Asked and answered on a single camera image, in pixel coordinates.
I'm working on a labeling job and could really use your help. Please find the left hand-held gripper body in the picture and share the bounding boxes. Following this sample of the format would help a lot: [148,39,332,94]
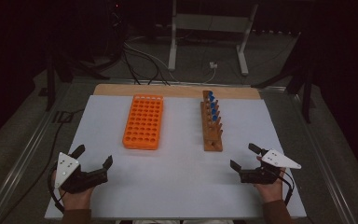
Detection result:
[54,152,109,194]

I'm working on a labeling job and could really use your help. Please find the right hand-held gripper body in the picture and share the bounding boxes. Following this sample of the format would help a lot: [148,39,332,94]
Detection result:
[240,148,302,185]

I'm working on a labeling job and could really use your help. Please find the wooden test tube rack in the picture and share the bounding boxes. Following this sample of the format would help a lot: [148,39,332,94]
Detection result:
[200,90,224,153]

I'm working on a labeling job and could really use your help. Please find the orange plastic test tube rack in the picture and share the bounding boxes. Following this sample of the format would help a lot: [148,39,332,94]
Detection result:
[121,93,165,151]

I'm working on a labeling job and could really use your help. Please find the person's left hand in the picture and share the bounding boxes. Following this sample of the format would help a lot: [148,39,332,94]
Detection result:
[51,169,96,211]

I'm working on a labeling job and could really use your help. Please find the person's right hand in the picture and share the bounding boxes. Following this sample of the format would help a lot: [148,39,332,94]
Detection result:
[254,167,288,204]

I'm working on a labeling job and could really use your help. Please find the white table mat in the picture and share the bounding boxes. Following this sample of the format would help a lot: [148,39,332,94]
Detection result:
[44,94,307,220]

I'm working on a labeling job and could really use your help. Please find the black tripod stand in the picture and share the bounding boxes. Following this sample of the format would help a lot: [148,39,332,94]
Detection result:
[45,52,110,112]
[251,31,314,124]

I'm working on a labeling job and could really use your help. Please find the power strip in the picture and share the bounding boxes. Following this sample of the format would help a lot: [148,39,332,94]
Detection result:
[251,28,302,35]

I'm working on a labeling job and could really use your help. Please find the black equipment tower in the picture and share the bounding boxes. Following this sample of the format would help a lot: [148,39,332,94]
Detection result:
[105,0,129,63]

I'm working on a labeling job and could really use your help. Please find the grey metal stand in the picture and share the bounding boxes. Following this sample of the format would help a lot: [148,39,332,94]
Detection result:
[167,0,259,77]

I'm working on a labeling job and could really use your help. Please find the left hand-held gripper black cable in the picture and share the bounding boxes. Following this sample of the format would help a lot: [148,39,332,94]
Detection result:
[47,163,66,214]

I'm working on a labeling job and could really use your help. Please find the hand-held gripper black cable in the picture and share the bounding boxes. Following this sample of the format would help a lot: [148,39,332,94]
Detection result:
[273,169,295,207]
[47,163,66,214]

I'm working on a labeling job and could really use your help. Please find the long black floor cable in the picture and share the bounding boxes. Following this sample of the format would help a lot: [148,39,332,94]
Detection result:
[0,108,87,224]

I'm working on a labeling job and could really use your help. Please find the right hand-held gripper black cable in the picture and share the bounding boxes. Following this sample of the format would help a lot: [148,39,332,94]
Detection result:
[273,169,295,207]

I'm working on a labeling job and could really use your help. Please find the aluminium floor frame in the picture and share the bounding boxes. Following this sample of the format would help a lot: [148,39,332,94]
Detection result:
[0,77,358,224]

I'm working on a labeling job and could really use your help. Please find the short white plug cable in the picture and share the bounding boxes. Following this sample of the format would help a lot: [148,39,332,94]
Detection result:
[202,66,217,84]

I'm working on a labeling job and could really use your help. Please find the long white floor cable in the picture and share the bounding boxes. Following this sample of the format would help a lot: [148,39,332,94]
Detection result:
[123,41,181,83]

